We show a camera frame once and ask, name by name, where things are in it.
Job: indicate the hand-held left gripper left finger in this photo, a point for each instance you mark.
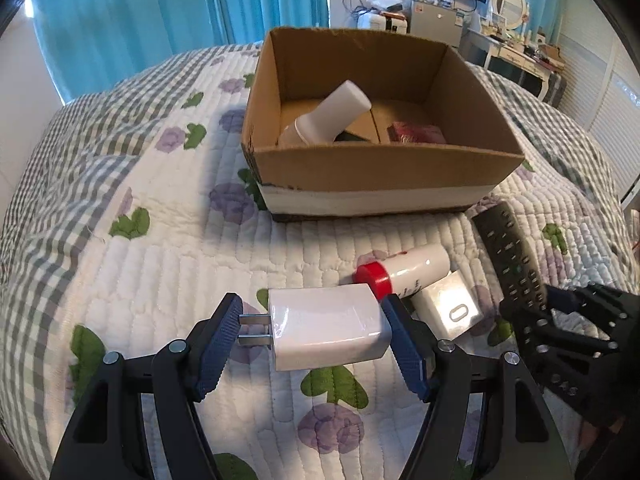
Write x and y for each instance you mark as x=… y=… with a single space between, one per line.
x=220 y=347

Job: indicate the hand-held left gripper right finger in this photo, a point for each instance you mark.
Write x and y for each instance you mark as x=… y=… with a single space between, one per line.
x=406 y=350

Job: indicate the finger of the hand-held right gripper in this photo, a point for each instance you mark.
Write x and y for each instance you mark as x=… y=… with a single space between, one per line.
x=562 y=299
x=527 y=327

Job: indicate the black remote control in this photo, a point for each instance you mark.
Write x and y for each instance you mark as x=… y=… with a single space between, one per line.
x=510 y=255

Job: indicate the white power adapter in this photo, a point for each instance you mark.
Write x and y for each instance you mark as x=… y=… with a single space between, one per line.
x=325 y=325

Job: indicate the cardboard box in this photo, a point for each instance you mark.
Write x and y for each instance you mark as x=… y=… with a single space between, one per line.
x=380 y=125

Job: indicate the small white silver box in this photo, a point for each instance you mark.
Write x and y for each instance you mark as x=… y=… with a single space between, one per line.
x=450 y=305

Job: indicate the white bottle with red cap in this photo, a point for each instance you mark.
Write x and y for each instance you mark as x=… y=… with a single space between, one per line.
x=405 y=269

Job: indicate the floral checked quilt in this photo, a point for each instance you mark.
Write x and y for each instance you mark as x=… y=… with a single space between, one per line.
x=150 y=210

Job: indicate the red packet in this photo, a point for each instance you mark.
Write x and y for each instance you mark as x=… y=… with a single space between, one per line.
x=417 y=132

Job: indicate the white dressing table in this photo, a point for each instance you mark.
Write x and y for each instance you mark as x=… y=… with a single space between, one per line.
x=525 y=62

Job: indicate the white plastic bottle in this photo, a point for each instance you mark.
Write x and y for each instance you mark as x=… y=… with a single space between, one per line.
x=327 y=112

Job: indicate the white oval mirror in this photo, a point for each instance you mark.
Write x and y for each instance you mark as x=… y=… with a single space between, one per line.
x=509 y=4

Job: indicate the silver mini fridge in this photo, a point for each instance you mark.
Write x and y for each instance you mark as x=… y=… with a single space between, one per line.
x=436 y=22

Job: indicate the white appliance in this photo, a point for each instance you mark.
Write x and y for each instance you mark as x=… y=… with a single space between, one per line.
x=371 y=20

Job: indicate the blue curtains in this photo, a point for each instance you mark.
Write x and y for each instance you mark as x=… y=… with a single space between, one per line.
x=165 y=5

